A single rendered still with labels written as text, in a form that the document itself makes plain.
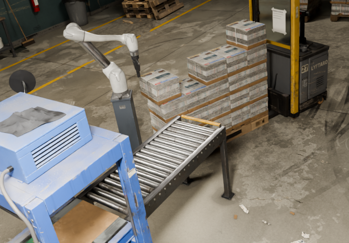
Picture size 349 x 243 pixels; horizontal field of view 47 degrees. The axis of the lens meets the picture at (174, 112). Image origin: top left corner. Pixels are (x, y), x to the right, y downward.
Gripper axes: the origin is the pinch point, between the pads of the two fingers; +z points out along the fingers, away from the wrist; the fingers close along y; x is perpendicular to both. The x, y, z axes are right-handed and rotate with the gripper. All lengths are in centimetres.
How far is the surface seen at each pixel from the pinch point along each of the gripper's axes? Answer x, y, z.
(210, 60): -83, -9, 10
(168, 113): -17, -18, 46
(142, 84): -7.6, 13.4, 18.7
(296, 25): -186, -37, -6
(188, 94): -44, -18, 34
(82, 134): 106, -154, -44
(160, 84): -13.8, -18.3, 11.5
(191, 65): -70, 9, 16
